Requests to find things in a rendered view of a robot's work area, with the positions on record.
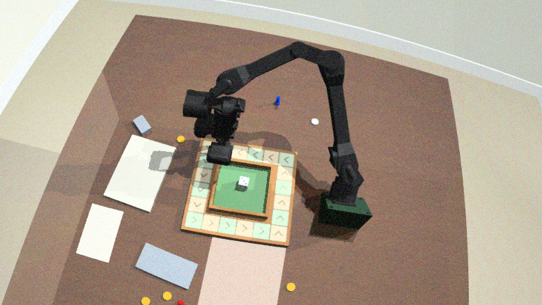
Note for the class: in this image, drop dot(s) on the white sheet of paper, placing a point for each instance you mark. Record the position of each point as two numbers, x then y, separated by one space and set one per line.
140 172

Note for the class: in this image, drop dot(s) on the white rectangular tile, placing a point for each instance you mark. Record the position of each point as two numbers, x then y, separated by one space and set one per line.
100 232

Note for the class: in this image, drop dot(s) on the grey die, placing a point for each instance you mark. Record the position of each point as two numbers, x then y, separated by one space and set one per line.
243 183

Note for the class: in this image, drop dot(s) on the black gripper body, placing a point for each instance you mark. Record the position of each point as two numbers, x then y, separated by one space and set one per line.
221 153

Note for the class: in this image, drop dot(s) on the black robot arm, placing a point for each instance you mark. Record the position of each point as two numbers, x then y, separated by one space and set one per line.
331 64

